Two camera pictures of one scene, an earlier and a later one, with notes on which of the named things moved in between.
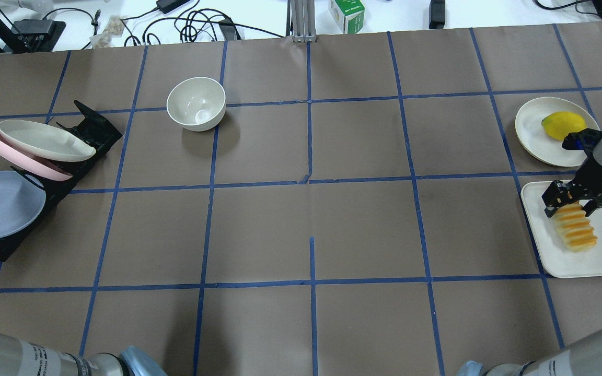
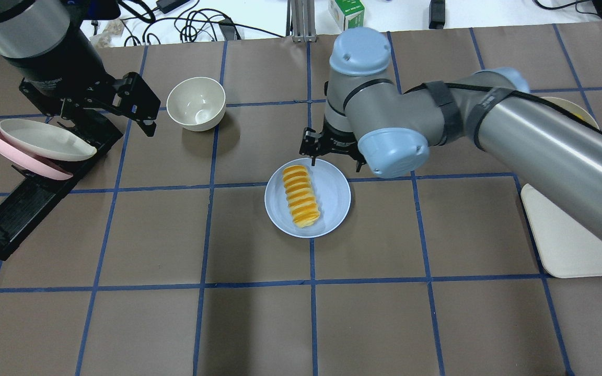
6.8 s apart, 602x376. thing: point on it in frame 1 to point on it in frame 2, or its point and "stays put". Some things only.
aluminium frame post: (301, 24) stays put
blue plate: (2, 204) to (333, 194)
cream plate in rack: (45, 141) stays put
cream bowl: (196, 103) stays put
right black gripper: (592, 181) to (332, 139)
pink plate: (20, 159) stays put
